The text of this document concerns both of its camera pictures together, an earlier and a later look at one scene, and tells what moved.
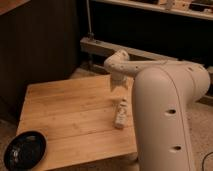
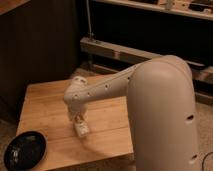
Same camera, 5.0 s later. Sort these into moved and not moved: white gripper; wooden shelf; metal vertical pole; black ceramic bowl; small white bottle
Moved: white gripper; small white bottle
Not moved: black ceramic bowl; metal vertical pole; wooden shelf
